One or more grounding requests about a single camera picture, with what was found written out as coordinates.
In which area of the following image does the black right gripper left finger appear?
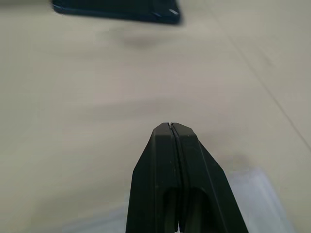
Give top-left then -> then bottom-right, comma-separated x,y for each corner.
125,122 -> 181,233

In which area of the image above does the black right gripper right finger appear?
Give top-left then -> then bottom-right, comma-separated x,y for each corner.
171,123 -> 249,233

